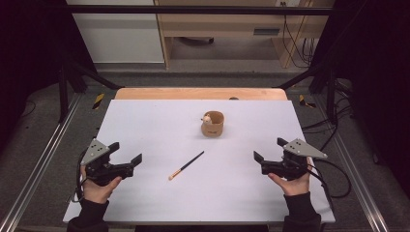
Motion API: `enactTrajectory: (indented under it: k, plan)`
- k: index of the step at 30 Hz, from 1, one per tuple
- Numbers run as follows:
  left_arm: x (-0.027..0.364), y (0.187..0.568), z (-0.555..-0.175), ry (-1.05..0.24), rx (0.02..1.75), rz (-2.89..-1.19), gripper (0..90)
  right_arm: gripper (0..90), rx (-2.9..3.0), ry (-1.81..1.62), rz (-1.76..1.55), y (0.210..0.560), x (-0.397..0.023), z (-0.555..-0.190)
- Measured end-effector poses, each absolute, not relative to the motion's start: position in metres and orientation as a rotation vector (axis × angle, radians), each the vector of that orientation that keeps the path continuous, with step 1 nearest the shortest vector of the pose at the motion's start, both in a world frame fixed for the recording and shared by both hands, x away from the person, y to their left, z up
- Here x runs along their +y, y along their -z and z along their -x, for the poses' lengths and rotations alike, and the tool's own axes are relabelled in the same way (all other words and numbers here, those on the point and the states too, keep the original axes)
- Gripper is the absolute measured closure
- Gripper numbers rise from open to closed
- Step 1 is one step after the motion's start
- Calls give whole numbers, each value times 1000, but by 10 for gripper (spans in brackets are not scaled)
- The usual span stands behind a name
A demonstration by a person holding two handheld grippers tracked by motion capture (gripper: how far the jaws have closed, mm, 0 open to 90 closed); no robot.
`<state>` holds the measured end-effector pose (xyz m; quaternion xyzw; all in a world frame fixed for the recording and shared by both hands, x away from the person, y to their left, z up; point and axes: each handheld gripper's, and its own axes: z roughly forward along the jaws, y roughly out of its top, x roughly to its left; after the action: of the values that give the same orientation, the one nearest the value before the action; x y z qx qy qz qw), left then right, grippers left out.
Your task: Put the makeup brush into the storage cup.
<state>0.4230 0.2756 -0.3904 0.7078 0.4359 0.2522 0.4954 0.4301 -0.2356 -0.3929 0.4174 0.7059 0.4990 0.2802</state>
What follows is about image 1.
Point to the yellow black floor tape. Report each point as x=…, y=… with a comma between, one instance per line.
x=303, y=100
x=98, y=101

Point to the aluminium floor rail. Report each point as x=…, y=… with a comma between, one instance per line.
x=357, y=180
x=42, y=161

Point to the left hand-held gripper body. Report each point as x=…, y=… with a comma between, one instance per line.
x=96, y=161

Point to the wooden table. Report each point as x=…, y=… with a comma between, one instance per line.
x=180, y=93

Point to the tan cup with animal figurine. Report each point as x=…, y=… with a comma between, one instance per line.
x=212, y=129

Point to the light wooden desk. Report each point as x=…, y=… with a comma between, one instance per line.
x=219, y=24

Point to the black frame leg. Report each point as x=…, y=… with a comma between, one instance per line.
x=63, y=93
x=330, y=93

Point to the white cabinet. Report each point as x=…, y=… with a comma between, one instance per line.
x=119, y=38

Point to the person's left hand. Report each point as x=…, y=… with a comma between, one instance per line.
x=96, y=193

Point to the black horizontal frame bar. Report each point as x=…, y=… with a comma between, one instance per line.
x=193, y=10

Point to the white table sheet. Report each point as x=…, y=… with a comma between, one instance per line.
x=193, y=199

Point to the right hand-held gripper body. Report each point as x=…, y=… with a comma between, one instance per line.
x=295, y=161

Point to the person's right hand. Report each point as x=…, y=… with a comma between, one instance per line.
x=296, y=187

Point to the black curtain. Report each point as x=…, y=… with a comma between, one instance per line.
x=377, y=64
x=25, y=48

